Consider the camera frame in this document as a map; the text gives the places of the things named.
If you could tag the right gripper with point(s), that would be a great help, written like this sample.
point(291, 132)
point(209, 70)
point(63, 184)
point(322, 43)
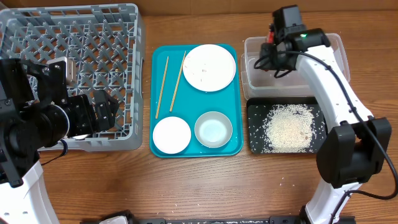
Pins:
point(268, 58)

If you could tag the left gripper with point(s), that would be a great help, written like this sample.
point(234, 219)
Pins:
point(81, 105)

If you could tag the red wrapper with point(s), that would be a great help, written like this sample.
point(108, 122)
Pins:
point(270, 38)

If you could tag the small pink-rimmed plate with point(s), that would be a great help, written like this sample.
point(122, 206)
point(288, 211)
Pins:
point(171, 135)

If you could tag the wooden chopstick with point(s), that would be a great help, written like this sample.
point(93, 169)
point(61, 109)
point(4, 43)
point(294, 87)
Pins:
point(177, 83)
point(162, 88)

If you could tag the grey bowl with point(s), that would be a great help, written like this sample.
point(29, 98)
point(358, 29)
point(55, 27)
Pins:
point(213, 129)

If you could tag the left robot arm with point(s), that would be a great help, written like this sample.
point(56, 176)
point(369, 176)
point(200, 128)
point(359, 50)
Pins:
point(36, 112)

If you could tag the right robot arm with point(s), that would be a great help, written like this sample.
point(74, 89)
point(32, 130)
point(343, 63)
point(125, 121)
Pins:
point(356, 143)

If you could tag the grey dishwasher rack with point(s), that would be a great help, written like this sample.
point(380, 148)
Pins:
point(107, 44)

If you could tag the black waste tray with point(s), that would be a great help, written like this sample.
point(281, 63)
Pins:
point(258, 124)

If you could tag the clear plastic container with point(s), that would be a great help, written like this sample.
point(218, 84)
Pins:
point(262, 84)

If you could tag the teal plastic tray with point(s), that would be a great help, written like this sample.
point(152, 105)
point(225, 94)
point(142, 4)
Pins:
point(191, 103)

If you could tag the large white plate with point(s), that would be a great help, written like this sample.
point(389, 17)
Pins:
point(209, 67)

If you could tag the rice pile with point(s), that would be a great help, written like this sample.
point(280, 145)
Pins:
point(289, 129)

